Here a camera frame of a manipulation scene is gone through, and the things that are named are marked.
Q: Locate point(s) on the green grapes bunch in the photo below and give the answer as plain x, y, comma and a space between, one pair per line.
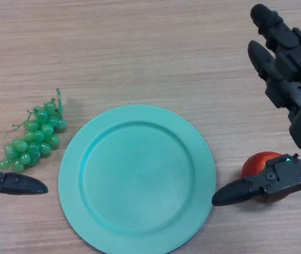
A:
37, 135

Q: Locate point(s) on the turquoise round plate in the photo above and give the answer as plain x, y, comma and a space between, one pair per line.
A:
137, 182

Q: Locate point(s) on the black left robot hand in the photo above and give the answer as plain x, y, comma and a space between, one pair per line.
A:
20, 183

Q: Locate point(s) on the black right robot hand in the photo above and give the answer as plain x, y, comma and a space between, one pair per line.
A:
298, 79

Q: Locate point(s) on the red apple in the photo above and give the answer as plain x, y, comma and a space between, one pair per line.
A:
256, 164

